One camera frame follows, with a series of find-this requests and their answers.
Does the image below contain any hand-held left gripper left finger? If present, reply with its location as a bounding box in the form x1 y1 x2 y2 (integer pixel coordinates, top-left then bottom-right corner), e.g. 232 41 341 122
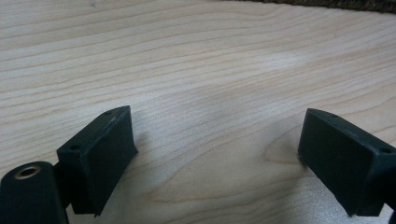
56 105 139 217

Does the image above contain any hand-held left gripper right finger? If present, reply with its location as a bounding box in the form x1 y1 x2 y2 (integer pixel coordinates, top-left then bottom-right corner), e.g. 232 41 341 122
297 107 396 217

